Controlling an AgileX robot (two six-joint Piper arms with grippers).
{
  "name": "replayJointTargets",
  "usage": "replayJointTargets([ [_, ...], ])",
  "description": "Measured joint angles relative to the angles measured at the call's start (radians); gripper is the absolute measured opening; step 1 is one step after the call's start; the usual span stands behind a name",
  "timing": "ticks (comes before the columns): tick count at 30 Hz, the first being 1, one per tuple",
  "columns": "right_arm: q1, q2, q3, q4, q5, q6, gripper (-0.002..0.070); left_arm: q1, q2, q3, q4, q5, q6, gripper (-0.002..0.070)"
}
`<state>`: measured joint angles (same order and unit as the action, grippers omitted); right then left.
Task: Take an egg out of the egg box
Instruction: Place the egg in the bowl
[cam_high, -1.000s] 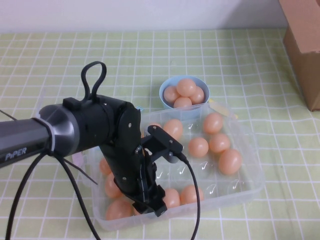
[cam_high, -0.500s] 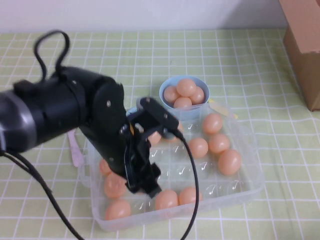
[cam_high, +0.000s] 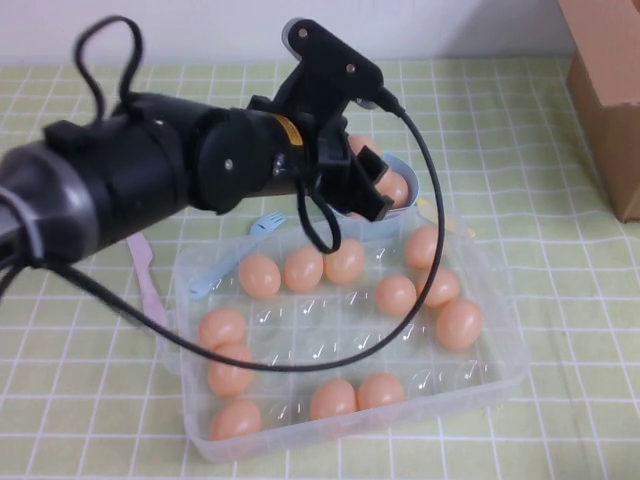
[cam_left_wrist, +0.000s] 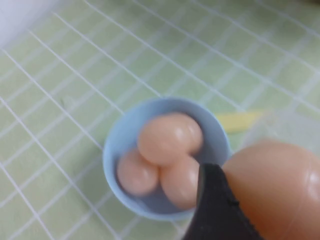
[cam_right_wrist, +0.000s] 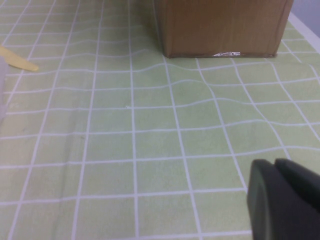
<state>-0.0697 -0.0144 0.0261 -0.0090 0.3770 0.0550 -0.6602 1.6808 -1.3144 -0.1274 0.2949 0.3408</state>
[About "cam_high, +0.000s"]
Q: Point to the brown cardboard box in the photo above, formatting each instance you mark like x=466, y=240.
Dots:
x=610, y=150

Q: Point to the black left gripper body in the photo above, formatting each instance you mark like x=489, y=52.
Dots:
x=320, y=145

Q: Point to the beige egg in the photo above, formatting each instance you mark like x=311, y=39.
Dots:
x=303, y=269
x=332, y=399
x=381, y=391
x=235, y=419
x=344, y=262
x=395, y=189
x=459, y=323
x=222, y=327
x=442, y=287
x=421, y=246
x=230, y=375
x=361, y=144
x=395, y=295
x=259, y=276

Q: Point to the light blue plastic fork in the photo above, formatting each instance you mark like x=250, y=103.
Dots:
x=265, y=226

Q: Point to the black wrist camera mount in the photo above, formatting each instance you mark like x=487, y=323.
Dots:
x=330, y=55

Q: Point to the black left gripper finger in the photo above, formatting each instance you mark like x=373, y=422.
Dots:
x=374, y=164
x=357, y=192

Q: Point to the yellow plastic utensil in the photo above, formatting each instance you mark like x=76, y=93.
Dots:
x=452, y=220

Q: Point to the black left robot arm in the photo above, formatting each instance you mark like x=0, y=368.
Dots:
x=125, y=165

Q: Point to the light blue bowl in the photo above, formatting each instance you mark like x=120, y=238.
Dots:
x=407, y=175

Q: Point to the transparent plastic egg box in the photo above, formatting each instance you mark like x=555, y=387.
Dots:
x=350, y=345

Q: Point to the green grid tablecloth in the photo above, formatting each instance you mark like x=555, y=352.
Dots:
x=500, y=150

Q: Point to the pink plastic knife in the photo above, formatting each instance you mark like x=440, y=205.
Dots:
x=150, y=285

